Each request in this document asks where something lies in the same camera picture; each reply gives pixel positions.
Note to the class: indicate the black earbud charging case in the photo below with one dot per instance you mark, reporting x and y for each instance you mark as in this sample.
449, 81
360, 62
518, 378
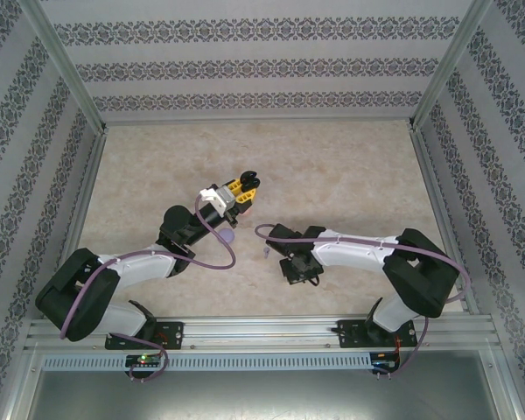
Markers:
248, 177

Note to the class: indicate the purple earbud charging case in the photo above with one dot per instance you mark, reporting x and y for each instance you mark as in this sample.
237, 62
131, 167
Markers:
226, 236

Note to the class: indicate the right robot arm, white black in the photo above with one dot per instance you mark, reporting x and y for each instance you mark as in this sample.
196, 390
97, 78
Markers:
354, 254

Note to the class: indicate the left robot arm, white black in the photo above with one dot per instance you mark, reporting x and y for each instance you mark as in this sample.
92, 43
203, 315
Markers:
135, 264

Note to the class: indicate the grey metal sheet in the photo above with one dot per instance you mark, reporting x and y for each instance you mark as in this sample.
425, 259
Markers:
262, 398

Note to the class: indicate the aluminium mounting rail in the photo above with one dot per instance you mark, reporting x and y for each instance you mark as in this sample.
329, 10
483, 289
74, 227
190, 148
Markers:
262, 332

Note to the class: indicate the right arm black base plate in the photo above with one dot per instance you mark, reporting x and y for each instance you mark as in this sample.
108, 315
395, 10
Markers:
350, 334

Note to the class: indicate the aluminium table side rail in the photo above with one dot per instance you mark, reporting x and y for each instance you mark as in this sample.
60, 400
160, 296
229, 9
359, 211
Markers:
442, 219
84, 219

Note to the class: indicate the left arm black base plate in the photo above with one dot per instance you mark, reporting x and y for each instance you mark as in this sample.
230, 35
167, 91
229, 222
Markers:
175, 334

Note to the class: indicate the aluminium frame post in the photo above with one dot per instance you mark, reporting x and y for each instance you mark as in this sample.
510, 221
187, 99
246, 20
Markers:
67, 65
452, 65

